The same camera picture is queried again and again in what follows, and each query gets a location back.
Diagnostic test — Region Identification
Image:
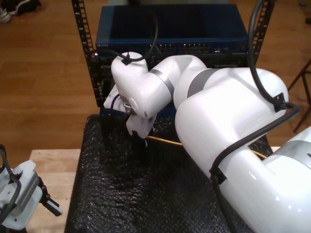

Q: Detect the yellow network cable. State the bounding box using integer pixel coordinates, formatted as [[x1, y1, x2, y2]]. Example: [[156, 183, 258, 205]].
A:
[[147, 135, 268, 160]]

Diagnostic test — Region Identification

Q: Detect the black bubble wrap mat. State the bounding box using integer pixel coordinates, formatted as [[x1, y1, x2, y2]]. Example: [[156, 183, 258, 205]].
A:
[[64, 114, 274, 233]]

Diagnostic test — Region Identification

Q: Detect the black rack drawer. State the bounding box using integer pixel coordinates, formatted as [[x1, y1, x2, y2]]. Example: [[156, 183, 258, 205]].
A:
[[96, 78, 117, 108]]

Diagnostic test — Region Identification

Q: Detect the black rack server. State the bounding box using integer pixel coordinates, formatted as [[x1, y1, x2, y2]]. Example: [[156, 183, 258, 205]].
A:
[[97, 54, 248, 81]]

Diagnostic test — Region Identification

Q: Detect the dark wooden chair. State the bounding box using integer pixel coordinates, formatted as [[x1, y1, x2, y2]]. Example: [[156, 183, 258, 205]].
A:
[[288, 58, 311, 133]]

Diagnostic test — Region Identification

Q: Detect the dark sneaker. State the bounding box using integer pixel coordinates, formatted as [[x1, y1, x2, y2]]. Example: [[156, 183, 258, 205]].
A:
[[6, 0, 42, 15]]

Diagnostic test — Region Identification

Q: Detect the white sneaker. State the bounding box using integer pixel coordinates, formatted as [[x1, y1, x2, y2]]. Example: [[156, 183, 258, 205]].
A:
[[0, 7, 12, 24]]

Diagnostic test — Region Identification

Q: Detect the grey camera cable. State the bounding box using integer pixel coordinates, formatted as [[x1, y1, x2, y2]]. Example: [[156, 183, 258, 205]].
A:
[[0, 144, 23, 216]]

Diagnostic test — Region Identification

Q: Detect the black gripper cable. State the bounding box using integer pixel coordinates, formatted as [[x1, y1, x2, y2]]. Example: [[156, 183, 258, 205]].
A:
[[110, 93, 133, 122]]

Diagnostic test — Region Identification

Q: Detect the blue rack base plate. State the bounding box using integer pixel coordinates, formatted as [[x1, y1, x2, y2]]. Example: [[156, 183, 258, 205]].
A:
[[99, 106, 178, 118]]

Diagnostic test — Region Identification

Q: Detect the blue network switch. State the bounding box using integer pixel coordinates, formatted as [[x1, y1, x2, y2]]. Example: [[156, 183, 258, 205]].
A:
[[95, 4, 251, 58]]

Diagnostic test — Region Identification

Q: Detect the black rack frame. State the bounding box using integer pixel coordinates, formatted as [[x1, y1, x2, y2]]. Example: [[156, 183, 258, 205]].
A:
[[71, 0, 276, 109]]

